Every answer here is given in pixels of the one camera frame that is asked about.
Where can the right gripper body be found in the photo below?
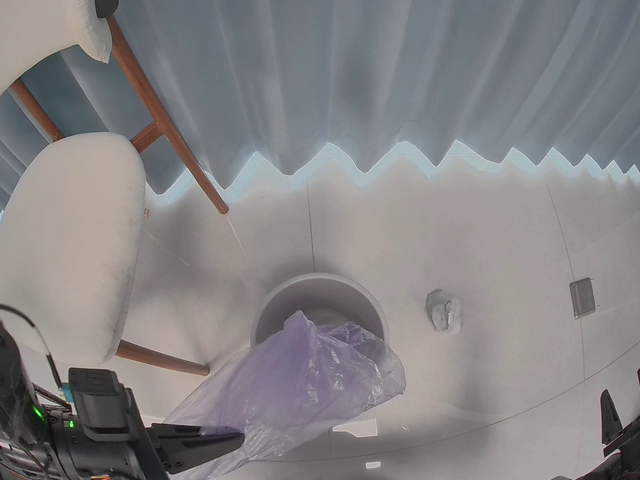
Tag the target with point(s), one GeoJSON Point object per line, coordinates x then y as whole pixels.
{"type": "Point", "coordinates": [630, 443]}

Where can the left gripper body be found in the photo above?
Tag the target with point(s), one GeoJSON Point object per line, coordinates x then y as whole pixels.
{"type": "Point", "coordinates": [115, 460]}

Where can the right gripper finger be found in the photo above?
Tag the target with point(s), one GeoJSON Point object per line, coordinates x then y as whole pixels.
{"type": "Point", "coordinates": [638, 383]}
{"type": "Point", "coordinates": [611, 423]}

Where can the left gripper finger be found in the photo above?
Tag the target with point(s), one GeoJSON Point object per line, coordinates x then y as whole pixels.
{"type": "Point", "coordinates": [175, 430]}

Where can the purple plastic bag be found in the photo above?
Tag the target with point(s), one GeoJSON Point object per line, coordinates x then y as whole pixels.
{"type": "Point", "coordinates": [300, 383]}

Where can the white trash bin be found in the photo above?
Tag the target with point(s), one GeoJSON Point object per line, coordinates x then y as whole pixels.
{"type": "Point", "coordinates": [280, 303]}

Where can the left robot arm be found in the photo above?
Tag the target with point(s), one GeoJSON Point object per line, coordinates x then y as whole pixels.
{"type": "Point", "coordinates": [15, 393]}

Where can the crumpled white paper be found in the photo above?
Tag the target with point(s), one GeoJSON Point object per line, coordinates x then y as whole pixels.
{"type": "Point", "coordinates": [444, 313]}

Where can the white cushioned wooden chair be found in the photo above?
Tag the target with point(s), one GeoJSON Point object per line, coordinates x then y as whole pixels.
{"type": "Point", "coordinates": [75, 228]}

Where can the pale blue curtain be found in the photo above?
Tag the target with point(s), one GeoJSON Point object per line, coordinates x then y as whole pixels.
{"type": "Point", "coordinates": [350, 68]}

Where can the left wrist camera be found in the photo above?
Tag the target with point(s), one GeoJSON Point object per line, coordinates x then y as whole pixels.
{"type": "Point", "coordinates": [100, 398]}

